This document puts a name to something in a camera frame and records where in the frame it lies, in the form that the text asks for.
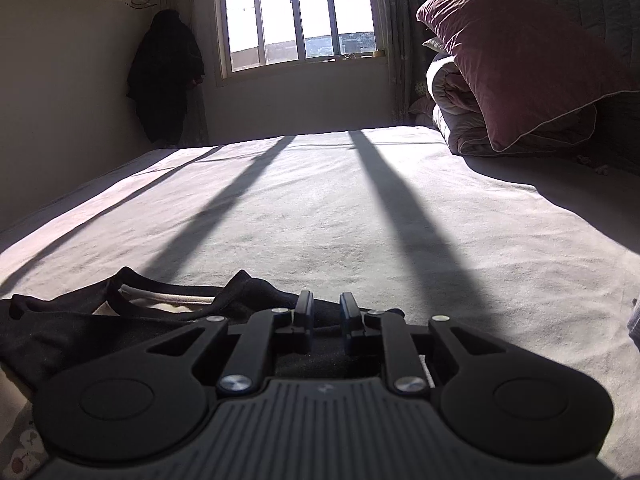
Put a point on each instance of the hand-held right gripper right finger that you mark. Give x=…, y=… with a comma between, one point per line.
x=349, y=316

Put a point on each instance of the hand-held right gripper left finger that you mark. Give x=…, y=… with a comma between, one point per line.
x=305, y=315

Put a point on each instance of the black fleece-lined pants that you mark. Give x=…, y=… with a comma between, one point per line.
x=75, y=330

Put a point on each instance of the small pink cushion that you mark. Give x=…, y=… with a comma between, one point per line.
x=422, y=110

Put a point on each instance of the folded grey pink duvet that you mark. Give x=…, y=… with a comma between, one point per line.
x=450, y=95

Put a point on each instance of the dark hanging coat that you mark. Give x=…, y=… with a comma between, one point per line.
x=165, y=75

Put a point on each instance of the beige pillow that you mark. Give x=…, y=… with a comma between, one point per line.
x=434, y=45

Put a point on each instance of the maroon pillow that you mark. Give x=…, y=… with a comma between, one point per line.
x=520, y=60

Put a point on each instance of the floral patterned cloth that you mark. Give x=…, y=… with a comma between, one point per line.
x=20, y=445

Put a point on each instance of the grey quilted headboard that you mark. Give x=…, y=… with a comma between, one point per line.
x=610, y=5

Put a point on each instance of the window with white frame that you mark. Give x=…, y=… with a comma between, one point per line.
x=280, y=10

